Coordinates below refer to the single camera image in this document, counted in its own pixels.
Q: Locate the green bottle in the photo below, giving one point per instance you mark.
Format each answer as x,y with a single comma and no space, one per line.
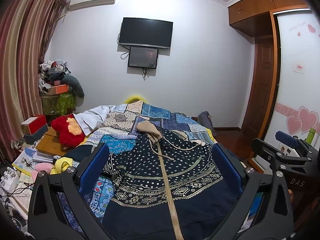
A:
310,136

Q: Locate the red plush toy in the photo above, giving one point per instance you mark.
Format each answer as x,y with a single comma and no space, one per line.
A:
69,131

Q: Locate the navy patterned hooded garment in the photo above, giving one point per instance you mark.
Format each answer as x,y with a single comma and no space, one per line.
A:
165,187

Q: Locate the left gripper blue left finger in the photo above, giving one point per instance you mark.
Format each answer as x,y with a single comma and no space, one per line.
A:
91,167

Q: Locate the green cloth covered stand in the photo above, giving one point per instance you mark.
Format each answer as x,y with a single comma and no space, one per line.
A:
60,104

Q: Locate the grey backpack on floor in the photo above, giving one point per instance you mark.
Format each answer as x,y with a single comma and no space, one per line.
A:
205,120

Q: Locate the red striped curtain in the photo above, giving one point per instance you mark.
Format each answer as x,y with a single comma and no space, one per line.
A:
27,27

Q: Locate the brown wooden door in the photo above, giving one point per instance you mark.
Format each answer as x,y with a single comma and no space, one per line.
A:
256,111

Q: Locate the wooden bedside table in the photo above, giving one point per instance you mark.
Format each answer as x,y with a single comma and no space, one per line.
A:
50,145

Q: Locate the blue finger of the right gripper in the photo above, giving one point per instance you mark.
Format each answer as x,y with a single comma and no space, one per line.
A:
286,139

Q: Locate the pile of clothes on stand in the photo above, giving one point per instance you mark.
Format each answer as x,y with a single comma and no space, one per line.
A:
55,74

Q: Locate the orange shoe box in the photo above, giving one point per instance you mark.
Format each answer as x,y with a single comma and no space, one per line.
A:
59,89

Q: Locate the small black wall monitor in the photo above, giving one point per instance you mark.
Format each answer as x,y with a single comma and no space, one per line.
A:
143,57

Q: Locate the white shirt on bed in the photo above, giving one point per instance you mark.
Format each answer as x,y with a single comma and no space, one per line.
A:
92,119

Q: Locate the brown wooden wardrobe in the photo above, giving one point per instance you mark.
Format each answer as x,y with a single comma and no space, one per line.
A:
252,17

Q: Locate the dark grey box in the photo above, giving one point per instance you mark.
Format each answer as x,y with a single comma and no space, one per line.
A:
30,139

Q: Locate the black wall television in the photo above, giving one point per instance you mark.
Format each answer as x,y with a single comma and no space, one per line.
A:
146,32

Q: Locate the yellow pillow at headboard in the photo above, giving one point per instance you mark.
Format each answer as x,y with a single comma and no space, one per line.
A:
135,98

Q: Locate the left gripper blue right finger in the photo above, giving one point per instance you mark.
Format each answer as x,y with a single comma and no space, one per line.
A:
230,167

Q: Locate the red and white box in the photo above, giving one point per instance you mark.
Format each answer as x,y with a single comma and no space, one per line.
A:
33,124

